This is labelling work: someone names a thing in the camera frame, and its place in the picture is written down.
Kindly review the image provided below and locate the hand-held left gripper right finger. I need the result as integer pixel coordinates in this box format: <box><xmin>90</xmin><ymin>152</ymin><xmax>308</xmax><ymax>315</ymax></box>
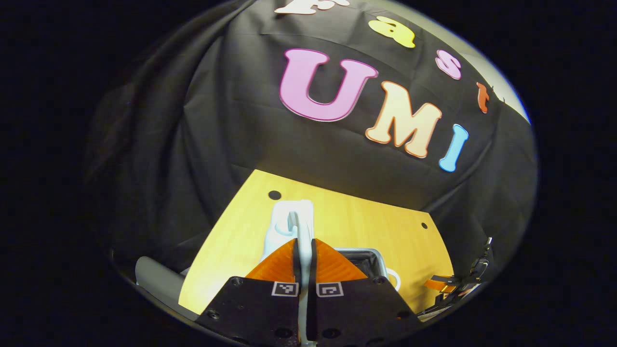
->
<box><xmin>306</xmin><ymin>238</ymin><xmax>422</xmax><ymax>347</ymax></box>

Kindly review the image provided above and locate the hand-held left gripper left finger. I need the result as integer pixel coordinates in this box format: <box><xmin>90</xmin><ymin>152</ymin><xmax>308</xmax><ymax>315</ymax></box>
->
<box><xmin>197</xmin><ymin>239</ymin><xmax>303</xmax><ymax>347</ymax></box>

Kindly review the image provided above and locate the light blue suitcase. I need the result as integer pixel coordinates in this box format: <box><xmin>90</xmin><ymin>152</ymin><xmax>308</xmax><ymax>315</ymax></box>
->
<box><xmin>260</xmin><ymin>199</ymin><xmax>402</xmax><ymax>347</ymax></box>

